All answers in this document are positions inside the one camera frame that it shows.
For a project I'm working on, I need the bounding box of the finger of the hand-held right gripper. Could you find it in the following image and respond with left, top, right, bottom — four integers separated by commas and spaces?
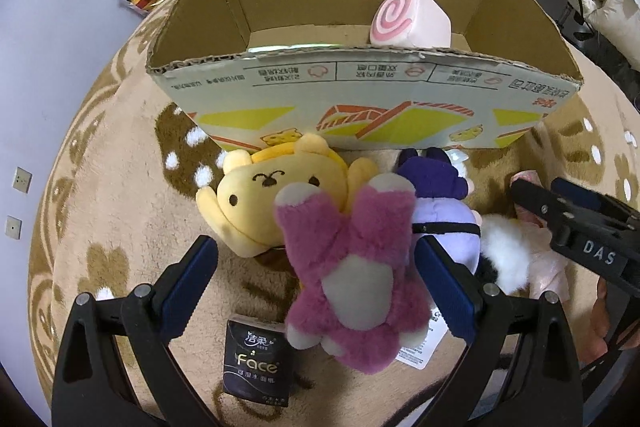
550, 177, 632, 220
510, 178, 571, 230

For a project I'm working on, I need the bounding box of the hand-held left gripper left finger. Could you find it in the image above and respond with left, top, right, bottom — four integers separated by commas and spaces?
51, 234, 221, 427

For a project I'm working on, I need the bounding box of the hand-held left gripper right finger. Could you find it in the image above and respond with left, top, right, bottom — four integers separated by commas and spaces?
414, 235, 584, 427

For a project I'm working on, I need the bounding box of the white and pink plush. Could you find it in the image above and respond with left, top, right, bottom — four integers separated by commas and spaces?
477, 169, 572, 304

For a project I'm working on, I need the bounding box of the magenta fluffy bear plush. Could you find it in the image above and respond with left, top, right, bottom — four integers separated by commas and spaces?
273, 173, 432, 376

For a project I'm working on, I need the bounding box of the person's right hand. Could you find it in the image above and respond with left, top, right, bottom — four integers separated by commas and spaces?
590, 279, 640, 356

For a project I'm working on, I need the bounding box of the purple plush doll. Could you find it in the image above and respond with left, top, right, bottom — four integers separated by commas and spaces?
396, 147, 484, 279

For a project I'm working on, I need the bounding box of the black tissue pack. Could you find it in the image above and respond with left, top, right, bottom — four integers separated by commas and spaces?
222, 315, 297, 410

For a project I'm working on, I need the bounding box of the yellow bear plush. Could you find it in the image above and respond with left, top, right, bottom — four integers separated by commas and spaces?
195, 133, 379, 258

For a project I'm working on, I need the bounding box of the beige patterned rug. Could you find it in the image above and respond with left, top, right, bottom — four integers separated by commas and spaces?
27, 2, 640, 427

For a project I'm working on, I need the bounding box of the pink swirl roll plush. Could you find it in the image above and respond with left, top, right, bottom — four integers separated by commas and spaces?
369, 0, 454, 49

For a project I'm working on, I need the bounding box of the red and yellow packet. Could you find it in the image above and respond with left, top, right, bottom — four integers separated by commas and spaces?
127, 0, 175, 18

